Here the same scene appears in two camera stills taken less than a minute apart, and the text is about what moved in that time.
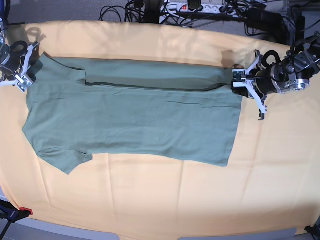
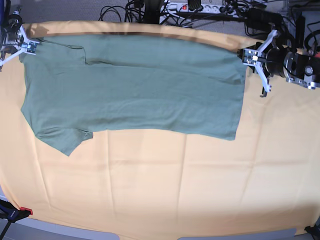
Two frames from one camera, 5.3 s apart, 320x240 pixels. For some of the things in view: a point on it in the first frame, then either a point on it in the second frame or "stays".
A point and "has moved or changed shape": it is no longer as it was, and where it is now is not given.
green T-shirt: (77, 107) has moved or changed shape
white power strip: (210, 8) stays
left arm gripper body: (15, 68) -> (13, 39)
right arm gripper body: (265, 74) -> (268, 58)
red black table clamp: (9, 212) stays
